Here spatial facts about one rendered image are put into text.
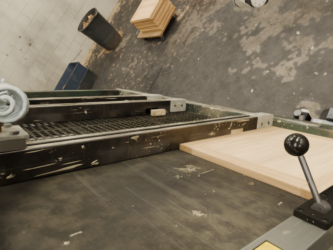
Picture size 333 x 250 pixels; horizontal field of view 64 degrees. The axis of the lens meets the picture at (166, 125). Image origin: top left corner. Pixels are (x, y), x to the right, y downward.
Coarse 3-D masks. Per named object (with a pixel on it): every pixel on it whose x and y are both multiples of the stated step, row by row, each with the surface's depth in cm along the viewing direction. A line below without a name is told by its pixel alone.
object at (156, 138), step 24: (216, 120) 100; (240, 120) 103; (264, 120) 114; (0, 144) 53; (24, 144) 56; (48, 144) 60; (72, 144) 62; (96, 144) 66; (120, 144) 71; (144, 144) 76; (168, 144) 82; (0, 168) 54; (24, 168) 56; (48, 168) 60; (72, 168) 63
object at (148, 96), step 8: (88, 96) 151; (96, 96) 153; (104, 96) 156; (112, 96) 157; (120, 96) 159; (128, 96) 162; (136, 96) 166; (144, 96) 169; (152, 96) 173; (160, 96) 177; (8, 104) 122; (32, 104) 129; (40, 104) 131
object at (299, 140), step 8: (288, 136) 43; (296, 136) 42; (304, 136) 42; (288, 144) 43; (296, 144) 42; (304, 144) 42; (288, 152) 43; (296, 152) 42; (304, 152) 42; (304, 160) 43; (304, 168) 42; (312, 184) 42; (312, 192) 42; (320, 200) 41; (312, 208) 41; (320, 208) 40; (328, 208) 41
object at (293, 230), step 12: (276, 228) 37; (288, 228) 38; (300, 228) 38; (312, 228) 38; (264, 240) 35; (276, 240) 35; (288, 240) 35; (300, 240) 35; (312, 240) 35; (324, 240) 37
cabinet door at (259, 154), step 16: (272, 128) 114; (192, 144) 84; (208, 144) 85; (224, 144) 87; (240, 144) 88; (256, 144) 89; (272, 144) 90; (320, 144) 93; (208, 160) 76; (224, 160) 71; (240, 160) 72; (256, 160) 73; (272, 160) 74; (288, 160) 75; (320, 160) 76; (256, 176) 64; (272, 176) 62; (288, 176) 62; (304, 176) 64; (320, 176) 64; (304, 192) 56; (320, 192) 54
